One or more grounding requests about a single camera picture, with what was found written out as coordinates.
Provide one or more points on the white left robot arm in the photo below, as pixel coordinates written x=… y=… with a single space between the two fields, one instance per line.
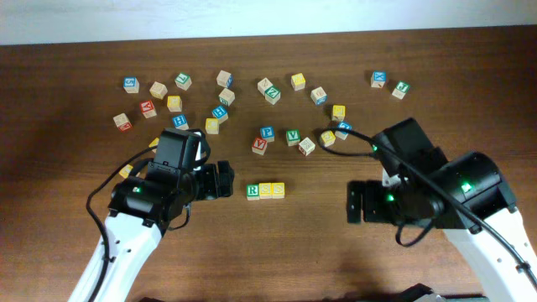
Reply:
x=142 y=207

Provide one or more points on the green R block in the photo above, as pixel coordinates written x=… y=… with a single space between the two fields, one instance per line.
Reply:
x=253 y=192

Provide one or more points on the red A block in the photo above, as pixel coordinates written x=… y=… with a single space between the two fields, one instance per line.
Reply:
x=259 y=146

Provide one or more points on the green L block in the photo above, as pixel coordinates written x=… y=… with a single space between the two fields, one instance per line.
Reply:
x=183 y=81

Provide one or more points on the wooden shell block blue side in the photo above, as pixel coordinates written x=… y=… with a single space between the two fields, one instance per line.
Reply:
x=318 y=95

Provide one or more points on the yellow K block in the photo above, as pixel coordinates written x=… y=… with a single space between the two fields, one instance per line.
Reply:
x=338 y=113

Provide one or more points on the yellow G block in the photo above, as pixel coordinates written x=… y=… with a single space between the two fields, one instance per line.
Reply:
x=327 y=138

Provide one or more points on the green J block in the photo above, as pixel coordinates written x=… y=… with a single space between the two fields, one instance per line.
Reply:
x=400 y=90

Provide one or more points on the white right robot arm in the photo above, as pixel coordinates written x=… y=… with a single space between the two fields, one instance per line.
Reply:
x=467 y=198

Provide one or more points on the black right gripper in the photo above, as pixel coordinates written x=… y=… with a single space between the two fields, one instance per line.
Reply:
x=369 y=211

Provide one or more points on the blue number five block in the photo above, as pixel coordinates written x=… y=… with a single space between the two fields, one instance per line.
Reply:
x=131 y=85

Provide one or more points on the blue P block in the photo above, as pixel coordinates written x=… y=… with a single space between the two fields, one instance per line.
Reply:
x=267 y=133

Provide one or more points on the yellow S block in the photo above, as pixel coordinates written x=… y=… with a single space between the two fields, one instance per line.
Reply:
x=265 y=190
x=278 y=190

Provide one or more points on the wooden block red side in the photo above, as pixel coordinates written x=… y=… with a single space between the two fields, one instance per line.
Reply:
x=122 y=122

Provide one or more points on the wooden block red trim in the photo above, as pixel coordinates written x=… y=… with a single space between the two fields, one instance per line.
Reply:
x=306 y=146

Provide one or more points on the plain wooden block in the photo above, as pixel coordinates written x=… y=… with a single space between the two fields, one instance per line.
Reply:
x=158 y=90

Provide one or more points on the blue block far right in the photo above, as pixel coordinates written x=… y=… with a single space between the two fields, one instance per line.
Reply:
x=378 y=79

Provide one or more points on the blue T block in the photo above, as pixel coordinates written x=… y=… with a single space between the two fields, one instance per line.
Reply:
x=342 y=125

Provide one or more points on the wooden block green side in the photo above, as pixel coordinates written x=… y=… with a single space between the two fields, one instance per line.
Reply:
x=226 y=97

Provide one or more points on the green Z block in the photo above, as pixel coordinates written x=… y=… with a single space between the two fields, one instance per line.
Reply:
x=272 y=95

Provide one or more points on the blue tilted H block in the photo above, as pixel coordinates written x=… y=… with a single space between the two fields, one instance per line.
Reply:
x=220 y=113

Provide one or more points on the wooden block by Z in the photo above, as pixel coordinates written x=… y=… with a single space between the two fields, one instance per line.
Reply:
x=264 y=85

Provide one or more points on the green V block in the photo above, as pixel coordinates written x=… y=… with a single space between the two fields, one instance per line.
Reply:
x=292 y=137

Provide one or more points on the red Y block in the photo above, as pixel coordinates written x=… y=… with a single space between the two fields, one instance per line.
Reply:
x=148 y=109

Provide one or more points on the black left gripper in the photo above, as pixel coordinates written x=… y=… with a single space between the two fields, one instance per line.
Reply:
x=212 y=190

